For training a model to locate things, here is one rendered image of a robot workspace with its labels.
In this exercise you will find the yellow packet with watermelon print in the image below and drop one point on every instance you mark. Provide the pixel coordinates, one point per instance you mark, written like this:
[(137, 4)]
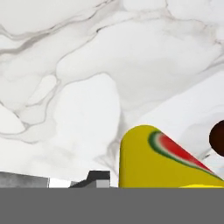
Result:
[(140, 163)]

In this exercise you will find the dark brown round thing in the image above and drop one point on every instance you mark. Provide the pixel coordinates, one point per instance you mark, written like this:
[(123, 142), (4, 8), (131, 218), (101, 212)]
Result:
[(218, 138)]

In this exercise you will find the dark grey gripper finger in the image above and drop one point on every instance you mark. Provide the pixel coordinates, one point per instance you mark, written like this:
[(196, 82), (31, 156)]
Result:
[(98, 176)]

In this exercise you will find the grey flat slab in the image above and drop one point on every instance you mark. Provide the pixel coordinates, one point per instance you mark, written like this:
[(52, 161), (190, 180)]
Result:
[(23, 180)]

